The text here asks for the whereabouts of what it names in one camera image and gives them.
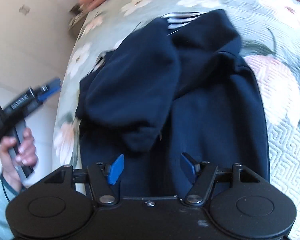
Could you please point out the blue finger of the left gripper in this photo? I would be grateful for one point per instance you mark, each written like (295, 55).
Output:
(49, 89)

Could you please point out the navy blue striped hoodie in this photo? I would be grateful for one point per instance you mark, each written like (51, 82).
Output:
(164, 92)

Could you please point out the floral green bedspread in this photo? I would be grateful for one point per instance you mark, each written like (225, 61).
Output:
(270, 30)

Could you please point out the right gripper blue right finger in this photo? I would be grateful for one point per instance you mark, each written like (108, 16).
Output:
(190, 167)

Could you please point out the beige two-drawer nightstand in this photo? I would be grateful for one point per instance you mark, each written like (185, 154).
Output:
(79, 16)

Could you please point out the light blue sleeve forearm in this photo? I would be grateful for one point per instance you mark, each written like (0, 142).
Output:
(7, 194)

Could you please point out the white built-in wardrobe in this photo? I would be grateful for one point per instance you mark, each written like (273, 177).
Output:
(35, 44)

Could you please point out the person's left hand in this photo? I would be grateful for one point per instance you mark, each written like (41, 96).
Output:
(26, 156)

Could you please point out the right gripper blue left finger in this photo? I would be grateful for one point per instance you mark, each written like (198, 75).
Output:
(115, 168)

